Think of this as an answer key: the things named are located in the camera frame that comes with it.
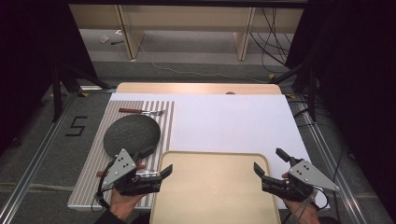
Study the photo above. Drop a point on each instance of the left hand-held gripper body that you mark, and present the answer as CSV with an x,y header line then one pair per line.
x,y
123,169

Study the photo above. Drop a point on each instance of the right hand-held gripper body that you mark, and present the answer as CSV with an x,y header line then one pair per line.
x,y
306,175

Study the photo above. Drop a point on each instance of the person's left hand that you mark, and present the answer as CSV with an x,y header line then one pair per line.
x,y
123,205

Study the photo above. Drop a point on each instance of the person's right hand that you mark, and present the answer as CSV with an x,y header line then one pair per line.
x,y
303,213

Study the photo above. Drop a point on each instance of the black round plate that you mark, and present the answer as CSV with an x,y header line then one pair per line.
x,y
130,133

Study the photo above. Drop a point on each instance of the striped placemat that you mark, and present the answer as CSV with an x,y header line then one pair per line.
x,y
93,168

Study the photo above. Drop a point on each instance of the beige plastic tray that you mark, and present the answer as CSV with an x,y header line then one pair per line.
x,y
214,189

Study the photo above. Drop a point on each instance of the white board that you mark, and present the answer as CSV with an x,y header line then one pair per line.
x,y
233,124

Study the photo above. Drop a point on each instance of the black metal stand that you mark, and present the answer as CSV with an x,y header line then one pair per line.
x,y
312,99
57,99

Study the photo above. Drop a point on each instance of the light wooden table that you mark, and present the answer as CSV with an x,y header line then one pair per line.
x,y
186,88

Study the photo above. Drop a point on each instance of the black curtain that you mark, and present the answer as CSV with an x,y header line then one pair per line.
x,y
25,62
358,77

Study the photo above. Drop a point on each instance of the black pen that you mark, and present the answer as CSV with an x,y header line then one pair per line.
x,y
117,42

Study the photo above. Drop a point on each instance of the white paper scrap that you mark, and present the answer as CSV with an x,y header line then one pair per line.
x,y
104,39

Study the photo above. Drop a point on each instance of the aluminium floor rail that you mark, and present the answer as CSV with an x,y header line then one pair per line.
x,y
39,155
351,205

